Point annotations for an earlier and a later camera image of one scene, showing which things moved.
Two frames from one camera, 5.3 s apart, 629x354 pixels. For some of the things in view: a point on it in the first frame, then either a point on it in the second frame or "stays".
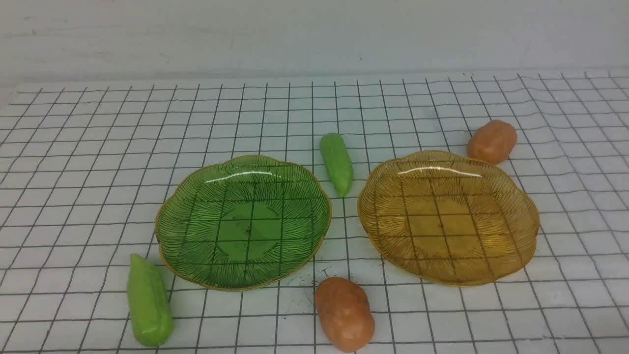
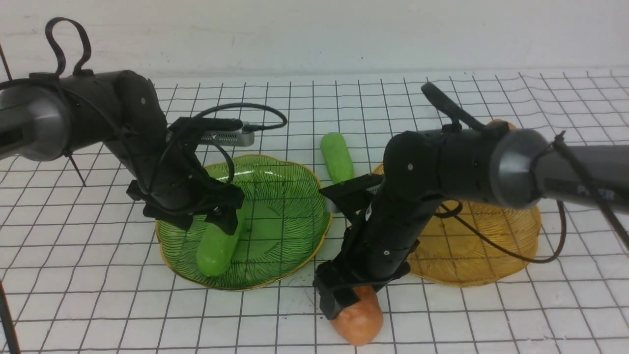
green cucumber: x=337 y=162 stays
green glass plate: x=252 y=222 stays
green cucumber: x=150 y=303 -> x=215 y=248
